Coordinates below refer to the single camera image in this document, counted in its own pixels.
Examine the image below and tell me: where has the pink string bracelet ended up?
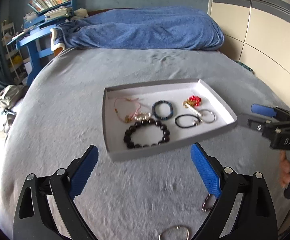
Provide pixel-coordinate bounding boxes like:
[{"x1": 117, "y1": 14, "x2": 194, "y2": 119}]
[{"x1": 113, "y1": 97, "x2": 146, "y2": 124}]

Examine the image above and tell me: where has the blue desk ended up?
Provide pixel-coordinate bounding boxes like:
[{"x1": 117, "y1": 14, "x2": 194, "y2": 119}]
[{"x1": 9, "y1": 0, "x2": 76, "y2": 86}]

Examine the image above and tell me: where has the right hand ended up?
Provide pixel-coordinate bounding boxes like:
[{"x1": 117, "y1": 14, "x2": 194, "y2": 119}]
[{"x1": 279, "y1": 150, "x2": 290, "y2": 187}]

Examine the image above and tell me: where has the white shelf rack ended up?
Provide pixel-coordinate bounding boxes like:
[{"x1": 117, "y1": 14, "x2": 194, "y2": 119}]
[{"x1": 1, "y1": 20, "x2": 27, "y2": 85}]

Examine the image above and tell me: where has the dark maroon bead bracelet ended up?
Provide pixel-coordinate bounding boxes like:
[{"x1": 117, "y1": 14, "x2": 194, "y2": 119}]
[{"x1": 201, "y1": 192, "x2": 214, "y2": 212}]

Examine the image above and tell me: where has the silver ring hoop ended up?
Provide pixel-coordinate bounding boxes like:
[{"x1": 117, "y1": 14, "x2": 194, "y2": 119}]
[{"x1": 198, "y1": 109, "x2": 216, "y2": 124}]

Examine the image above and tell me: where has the pearl circle hair clip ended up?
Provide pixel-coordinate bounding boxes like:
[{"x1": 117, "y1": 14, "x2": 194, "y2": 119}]
[{"x1": 134, "y1": 111, "x2": 152, "y2": 122}]

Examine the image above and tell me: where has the blue beaded bracelet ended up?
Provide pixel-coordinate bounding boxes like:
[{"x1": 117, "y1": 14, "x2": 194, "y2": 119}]
[{"x1": 151, "y1": 100, "x2": 174, "y2": 120}]

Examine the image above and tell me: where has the white wardrobe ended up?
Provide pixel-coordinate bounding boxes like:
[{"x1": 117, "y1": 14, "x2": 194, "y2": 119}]
[{"x1": 208, "y1": 0, "x2": 290, "y2": 107}]

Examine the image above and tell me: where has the red bead gold charm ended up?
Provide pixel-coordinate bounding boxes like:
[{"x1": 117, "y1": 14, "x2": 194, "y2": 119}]
[{"x1": 183, "y1": 95, "x2": 202, "y2": 107}]

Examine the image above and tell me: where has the silver bangle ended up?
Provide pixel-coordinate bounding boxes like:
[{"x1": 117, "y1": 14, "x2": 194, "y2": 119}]
[{"x1": 158, "y1": 225, "x2": 189, "y2": 240}]

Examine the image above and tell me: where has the black bead bracelet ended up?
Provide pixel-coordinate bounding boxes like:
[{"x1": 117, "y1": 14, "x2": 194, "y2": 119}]
[{"x1": 123, "y1": 119, "x2": 171, "y2": 150}]

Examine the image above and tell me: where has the white plush toy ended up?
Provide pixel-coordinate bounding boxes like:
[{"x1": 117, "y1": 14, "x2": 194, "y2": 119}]
[{"x1": 73, "y1": 8, "x2": 88, "y2": 20}]

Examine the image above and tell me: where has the grey bed blanket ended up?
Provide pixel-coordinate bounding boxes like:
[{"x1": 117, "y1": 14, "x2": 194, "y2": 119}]
[{"x1": 0, "y1": 49, "x2": 286, "y2": 239}]

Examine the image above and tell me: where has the pearl bar hair clip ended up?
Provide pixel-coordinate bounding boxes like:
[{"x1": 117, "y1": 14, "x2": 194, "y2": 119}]
[{"x1": 185, "y1": 103, "x2": 202, "y2": 117}]

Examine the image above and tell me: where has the blue towel blanket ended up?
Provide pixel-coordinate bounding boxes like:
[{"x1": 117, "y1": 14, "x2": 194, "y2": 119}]
[{"x1": 50, "y1": 6, "x2": 225, "y2": 50}]

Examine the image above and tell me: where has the black elastic hair tie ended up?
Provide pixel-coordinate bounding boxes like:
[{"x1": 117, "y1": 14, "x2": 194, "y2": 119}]
[{"x1": 174, "y1": 114, "x2": 202, "y2": 129}]

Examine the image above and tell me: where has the grey cardboard tray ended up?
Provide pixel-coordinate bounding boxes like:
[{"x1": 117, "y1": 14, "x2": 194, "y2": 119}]
[{"x1": 102, "y1": 79, "x2": 237, "y2": 161}]

